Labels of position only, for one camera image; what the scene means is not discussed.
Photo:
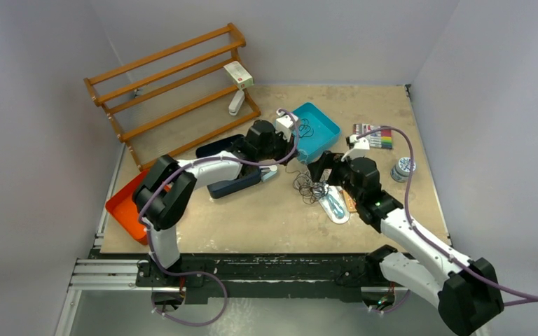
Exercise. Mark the white cardboard box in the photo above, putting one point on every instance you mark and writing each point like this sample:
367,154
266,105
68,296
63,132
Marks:
239,75

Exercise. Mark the white blue small device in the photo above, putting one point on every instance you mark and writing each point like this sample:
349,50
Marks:
268,172

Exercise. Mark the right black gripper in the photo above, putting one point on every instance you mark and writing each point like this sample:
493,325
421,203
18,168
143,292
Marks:
330,161

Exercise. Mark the toothbrush blister pack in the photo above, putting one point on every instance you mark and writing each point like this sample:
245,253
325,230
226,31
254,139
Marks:
332,202

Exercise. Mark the wooden shelf rack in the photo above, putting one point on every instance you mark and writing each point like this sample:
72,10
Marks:
175,99

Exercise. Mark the aluminium frame rails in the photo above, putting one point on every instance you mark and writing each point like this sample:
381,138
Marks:
110,265

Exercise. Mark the dark blue square tray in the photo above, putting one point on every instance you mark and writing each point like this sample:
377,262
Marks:
249,176

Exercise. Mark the orange small notebook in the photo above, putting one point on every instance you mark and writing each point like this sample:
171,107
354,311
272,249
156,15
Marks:
349,202

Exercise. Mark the orange square tray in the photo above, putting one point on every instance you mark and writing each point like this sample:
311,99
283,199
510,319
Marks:
122,209

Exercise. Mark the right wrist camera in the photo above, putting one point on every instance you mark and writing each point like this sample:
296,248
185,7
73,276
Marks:
357,147

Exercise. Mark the teal square tray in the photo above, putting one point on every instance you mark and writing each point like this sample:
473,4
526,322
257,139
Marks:
319,132

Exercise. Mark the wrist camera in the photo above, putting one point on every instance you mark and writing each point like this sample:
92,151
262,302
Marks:
357,147
285,124

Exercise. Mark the blue white tape roll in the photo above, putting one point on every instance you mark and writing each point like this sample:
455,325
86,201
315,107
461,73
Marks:
403,168

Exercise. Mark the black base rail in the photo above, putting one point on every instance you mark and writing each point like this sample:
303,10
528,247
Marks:
199,277

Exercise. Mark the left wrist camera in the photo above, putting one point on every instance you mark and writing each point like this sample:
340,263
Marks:
285,124

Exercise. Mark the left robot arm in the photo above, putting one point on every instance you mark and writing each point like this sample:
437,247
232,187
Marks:
162,197

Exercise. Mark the marker pen set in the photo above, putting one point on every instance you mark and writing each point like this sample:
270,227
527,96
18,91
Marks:
381,139

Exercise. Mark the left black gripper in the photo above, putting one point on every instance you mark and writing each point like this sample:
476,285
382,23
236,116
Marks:
288,147

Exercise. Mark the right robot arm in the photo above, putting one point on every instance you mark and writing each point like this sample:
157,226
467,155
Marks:
461,289

